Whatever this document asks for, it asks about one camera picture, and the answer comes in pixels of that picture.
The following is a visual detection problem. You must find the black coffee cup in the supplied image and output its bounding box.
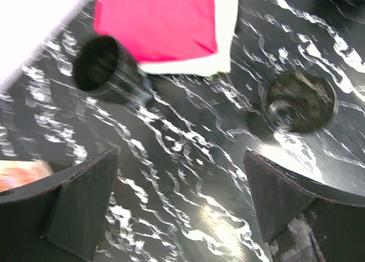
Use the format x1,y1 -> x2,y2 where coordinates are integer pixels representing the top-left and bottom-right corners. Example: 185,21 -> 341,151
72,35 -> 153,108
246,70 -> 338,142

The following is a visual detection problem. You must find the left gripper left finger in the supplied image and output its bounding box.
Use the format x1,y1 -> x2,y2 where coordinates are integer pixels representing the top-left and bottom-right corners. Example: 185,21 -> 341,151
1,149 -> 118,261

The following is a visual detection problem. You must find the red folded cloth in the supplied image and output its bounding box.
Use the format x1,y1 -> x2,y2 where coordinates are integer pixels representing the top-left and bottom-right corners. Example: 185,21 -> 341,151
94,0 -> 217,62

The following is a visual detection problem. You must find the paper takeout bag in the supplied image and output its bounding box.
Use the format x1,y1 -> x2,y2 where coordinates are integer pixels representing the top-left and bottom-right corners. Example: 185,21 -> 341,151
1,160 -> 54,192

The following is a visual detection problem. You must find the stack of napkins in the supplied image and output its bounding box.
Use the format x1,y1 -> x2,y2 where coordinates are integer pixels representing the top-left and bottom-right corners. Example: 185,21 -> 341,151
139,0 -> 239,76

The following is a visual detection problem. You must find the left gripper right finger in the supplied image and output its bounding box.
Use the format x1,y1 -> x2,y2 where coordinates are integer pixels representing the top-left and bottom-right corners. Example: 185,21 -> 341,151
243,151 -> 364,243

